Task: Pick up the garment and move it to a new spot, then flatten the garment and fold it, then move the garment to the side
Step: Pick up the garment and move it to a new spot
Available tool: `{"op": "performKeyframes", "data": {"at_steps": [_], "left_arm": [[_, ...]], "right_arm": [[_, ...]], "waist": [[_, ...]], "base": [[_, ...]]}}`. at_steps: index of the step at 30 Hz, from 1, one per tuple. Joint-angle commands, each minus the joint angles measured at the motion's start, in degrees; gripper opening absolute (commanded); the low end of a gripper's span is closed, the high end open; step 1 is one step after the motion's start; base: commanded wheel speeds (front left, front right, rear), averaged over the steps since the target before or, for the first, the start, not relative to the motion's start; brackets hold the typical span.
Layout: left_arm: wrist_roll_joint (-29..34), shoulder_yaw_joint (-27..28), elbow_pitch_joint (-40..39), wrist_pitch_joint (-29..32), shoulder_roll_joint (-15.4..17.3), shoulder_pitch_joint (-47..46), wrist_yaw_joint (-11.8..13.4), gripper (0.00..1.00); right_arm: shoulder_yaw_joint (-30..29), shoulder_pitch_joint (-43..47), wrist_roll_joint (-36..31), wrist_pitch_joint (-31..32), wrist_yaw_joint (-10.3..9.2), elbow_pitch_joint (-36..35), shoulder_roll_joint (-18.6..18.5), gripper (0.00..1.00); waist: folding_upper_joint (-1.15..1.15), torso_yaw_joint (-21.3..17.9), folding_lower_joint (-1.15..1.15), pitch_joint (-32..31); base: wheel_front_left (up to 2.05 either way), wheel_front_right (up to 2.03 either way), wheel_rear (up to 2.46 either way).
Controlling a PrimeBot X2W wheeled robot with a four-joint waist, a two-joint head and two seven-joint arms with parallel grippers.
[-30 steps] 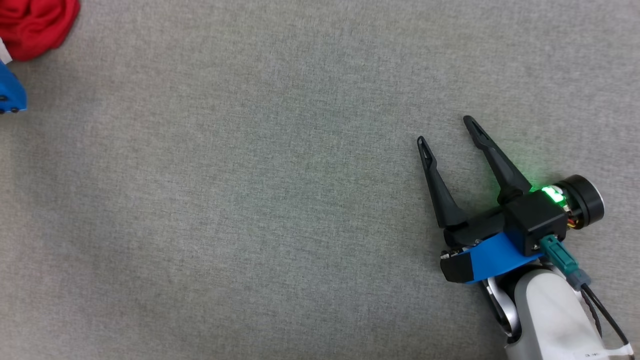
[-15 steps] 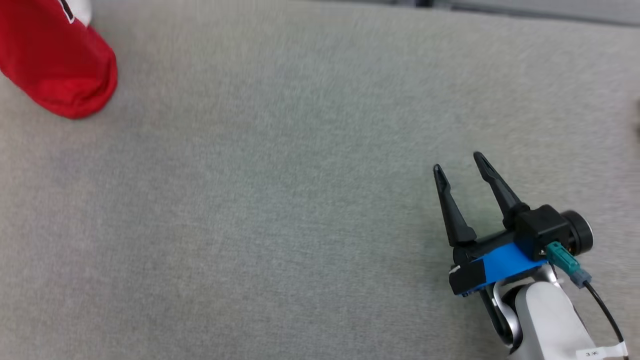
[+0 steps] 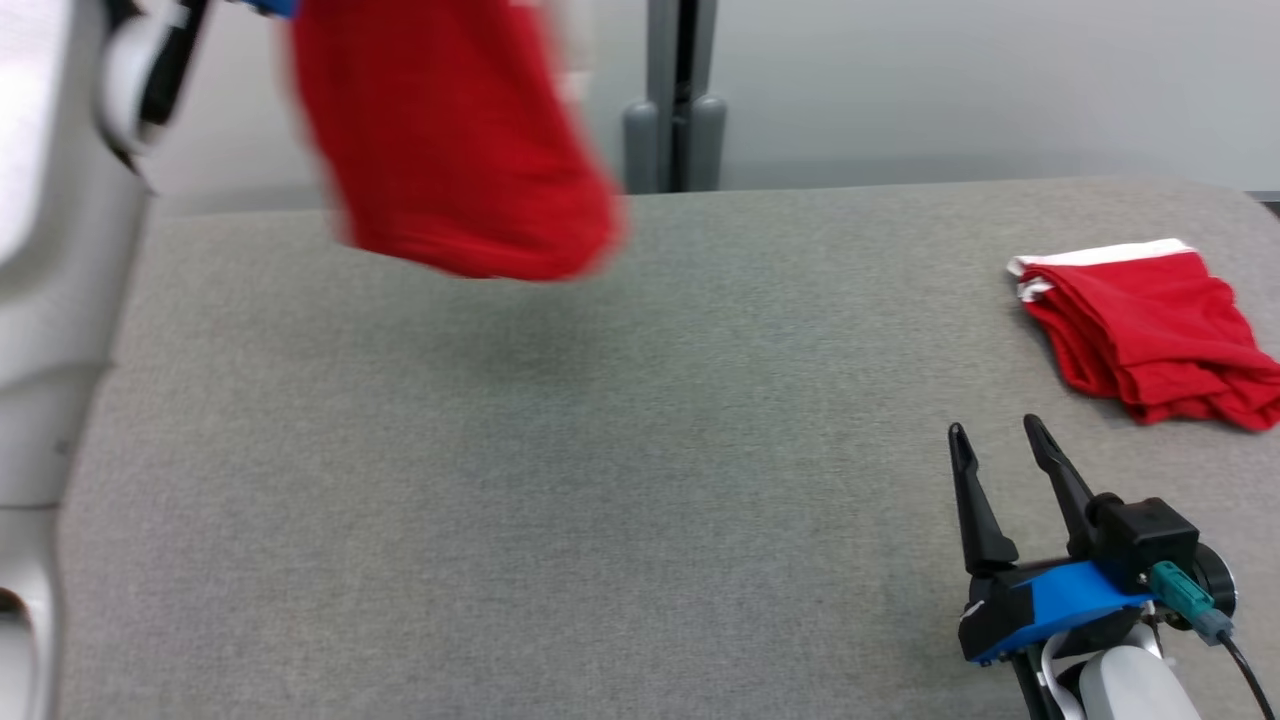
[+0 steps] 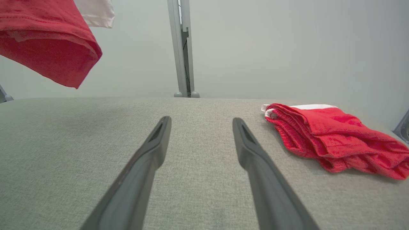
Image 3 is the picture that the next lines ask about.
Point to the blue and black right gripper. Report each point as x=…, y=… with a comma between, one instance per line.
x=1040, y=600

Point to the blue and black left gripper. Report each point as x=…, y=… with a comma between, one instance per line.
x=268, y=6

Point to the red shorts with white stripe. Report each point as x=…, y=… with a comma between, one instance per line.
x=1150, y=330

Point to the red and white basketball jersey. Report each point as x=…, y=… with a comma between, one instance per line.
x=450, y=150

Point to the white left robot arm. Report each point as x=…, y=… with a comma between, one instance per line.
x=50, y=300

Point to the white and grey right robot arm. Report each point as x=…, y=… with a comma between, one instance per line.
x=1130, y=690

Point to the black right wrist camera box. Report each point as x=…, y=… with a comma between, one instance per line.
x=1150, y=540

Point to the aluminium frame post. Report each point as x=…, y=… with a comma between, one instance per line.
x=660, y=60

